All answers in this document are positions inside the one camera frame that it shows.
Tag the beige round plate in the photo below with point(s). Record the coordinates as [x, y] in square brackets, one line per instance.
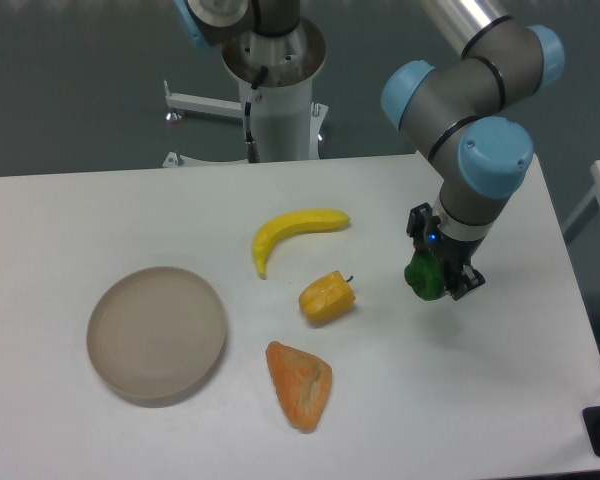
[155, 337]

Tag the yellow toy banana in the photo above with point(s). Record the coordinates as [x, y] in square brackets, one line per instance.
[290, 224]

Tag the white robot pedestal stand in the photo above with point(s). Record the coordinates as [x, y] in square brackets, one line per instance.
[281, 121]

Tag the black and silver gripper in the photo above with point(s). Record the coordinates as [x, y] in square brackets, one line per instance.
[452, 242]

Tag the yellow toy pepper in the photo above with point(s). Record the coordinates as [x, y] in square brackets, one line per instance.
[326, 298]

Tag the green toy pepper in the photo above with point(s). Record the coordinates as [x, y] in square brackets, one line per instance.
[424, 274]

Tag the orange toy bread slice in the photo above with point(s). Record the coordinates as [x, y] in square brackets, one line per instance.
[302, 383]

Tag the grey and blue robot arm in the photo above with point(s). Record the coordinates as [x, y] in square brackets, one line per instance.
[452, 117]

